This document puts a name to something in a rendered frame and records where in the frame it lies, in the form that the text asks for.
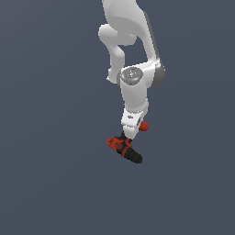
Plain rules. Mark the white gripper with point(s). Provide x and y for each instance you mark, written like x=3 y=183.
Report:
x=132 y=118

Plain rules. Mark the red and black power drill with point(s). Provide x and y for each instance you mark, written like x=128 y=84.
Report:
x=124 y=147

